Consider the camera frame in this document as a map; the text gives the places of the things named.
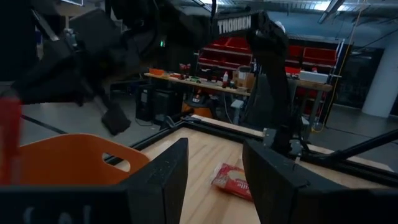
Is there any red popcorn bag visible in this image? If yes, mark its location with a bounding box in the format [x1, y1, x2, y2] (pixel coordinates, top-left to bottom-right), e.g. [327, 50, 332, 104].
[0, 96, 22, 185]
[211, 162, 253, 202]

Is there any white round pillar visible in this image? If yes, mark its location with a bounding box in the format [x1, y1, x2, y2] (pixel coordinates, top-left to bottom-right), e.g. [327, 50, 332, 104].
[361, 40, 398, 118]

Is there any orange shop vacuum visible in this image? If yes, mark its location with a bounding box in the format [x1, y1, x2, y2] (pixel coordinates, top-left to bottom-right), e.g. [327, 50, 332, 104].
[182, 90, 216, 119]

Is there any black computer tower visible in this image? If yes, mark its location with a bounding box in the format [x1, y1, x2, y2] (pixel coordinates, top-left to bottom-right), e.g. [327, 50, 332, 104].
[136, 83, 157, 123]

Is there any brown cardboard box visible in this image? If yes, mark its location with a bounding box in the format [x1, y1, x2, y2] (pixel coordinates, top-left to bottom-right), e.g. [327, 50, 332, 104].
[233, 70, 256, 90]

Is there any yellow hanging cable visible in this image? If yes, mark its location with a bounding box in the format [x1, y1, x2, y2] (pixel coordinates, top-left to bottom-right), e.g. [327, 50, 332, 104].
[312, 0, 369, 134]

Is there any white box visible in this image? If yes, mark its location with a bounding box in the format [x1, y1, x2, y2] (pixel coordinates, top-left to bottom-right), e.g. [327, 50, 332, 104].
[298, 70, 330, 84]

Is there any red storage bin shelf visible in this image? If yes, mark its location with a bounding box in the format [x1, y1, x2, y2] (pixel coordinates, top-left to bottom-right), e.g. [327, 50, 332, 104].
[197, 36, 338, 75]

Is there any orange plastic basket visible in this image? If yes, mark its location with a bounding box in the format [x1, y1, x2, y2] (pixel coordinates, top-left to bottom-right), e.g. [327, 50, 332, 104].
[18, 133, 150, 187]

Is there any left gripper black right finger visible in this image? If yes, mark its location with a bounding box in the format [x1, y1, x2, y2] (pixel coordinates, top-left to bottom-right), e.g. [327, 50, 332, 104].
[241, 139, 343, 224]

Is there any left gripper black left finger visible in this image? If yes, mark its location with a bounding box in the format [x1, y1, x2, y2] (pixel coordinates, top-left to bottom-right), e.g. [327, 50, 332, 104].
[119, 138, 190, 224]

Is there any wooden workbench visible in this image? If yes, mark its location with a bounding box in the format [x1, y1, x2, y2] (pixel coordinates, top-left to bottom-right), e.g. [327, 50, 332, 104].
[144, 72, 333, 125]

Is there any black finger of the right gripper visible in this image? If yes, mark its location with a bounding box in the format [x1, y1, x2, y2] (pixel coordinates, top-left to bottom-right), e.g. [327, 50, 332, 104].
[93, 90, 132, 137]

